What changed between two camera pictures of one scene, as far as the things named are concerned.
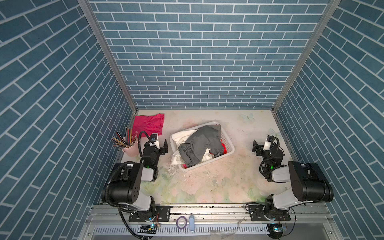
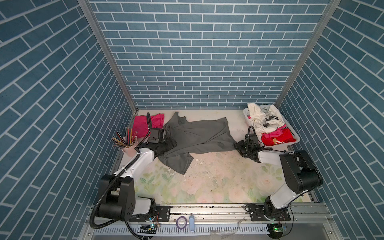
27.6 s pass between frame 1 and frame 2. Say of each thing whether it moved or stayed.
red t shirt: moved
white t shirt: moved
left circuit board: stayed
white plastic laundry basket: moved
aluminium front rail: stayed
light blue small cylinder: stayed
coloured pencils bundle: stayed
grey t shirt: moved
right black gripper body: moved
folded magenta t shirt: stayed
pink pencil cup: stayed
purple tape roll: stayed
